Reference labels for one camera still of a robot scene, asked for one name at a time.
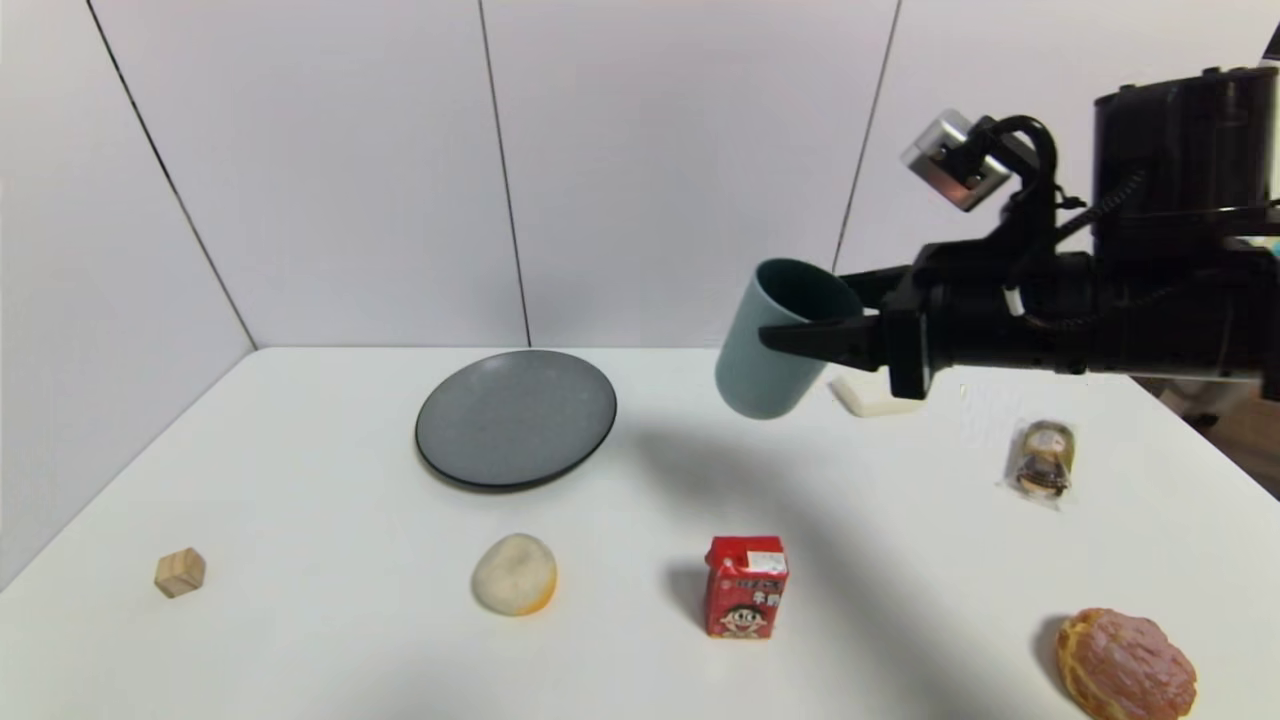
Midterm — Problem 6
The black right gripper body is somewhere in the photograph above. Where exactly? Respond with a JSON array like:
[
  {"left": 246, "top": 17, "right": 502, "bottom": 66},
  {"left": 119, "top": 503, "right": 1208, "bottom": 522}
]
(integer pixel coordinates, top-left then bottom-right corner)
[{"left": 880, "top": 243, "right": 1100, "bottom": 400}]

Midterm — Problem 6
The light teal plastic cup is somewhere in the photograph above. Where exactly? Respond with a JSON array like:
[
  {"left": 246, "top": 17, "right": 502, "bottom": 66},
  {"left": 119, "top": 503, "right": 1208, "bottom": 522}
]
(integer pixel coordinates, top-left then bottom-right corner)
[{"left": 714, "top": 258, "right": 866, "bottom": 421}]

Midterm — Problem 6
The gray round plate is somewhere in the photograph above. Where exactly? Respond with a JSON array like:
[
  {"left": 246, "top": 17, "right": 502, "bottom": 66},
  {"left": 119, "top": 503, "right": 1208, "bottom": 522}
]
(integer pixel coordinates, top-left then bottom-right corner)
[{"left": 415, "top": 349, "right": 618, "bottom": 492}]

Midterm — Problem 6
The white rectangular block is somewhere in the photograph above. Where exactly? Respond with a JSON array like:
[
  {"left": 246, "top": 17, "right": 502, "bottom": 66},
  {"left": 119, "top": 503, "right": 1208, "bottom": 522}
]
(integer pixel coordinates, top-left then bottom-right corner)
[{"left": 832, "top": 374, "right": 926, "bottom": 418}]

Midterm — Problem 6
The wrapped chocolate snack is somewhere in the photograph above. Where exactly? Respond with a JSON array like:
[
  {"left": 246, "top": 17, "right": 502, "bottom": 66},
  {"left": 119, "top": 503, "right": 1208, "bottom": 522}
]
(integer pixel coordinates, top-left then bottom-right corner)
[{"left": 1000, "top": 419, "right": 1079, "bottom": 511}]

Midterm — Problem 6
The red milk carton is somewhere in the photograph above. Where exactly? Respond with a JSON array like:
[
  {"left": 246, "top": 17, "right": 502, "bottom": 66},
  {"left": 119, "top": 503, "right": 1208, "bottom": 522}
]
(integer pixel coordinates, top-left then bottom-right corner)
[{"left": 703, "top": 535, "right": 789, "bottom": 640}]

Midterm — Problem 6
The white steamed bun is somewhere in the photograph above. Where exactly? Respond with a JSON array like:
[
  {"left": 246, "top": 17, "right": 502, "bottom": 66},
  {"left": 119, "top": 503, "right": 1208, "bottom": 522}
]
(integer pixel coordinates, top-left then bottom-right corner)
[{"left": 471, "top": 533, "right": 558, "bottom": 617}]

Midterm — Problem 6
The brown glazed bread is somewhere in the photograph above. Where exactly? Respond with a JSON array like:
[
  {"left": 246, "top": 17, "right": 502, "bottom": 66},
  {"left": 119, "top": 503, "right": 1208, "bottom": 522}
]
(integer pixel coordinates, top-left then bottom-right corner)
[{"left": 1056, "top": 607, "right": 1198, "bottom": 720}]

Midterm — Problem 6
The small wooden cube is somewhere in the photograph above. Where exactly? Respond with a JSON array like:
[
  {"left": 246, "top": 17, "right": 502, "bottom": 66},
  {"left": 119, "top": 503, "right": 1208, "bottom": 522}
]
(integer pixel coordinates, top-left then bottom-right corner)
[{"left": 154, "top": 547, "right": 207, "bottom": 599}]

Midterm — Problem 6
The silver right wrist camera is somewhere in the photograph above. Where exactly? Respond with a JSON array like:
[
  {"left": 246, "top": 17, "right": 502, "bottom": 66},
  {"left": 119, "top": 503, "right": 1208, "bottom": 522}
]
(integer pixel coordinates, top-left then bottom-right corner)
[{"left": 900, "top": 108, "right": 1013, "bottom": 213}]

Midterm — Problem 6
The black camera cable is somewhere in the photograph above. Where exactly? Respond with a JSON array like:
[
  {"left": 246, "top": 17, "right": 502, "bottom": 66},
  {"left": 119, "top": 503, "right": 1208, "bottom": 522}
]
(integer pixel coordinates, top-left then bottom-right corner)
[{"left": 985, "top": 115, "right": 1151, "bottom": 331}]

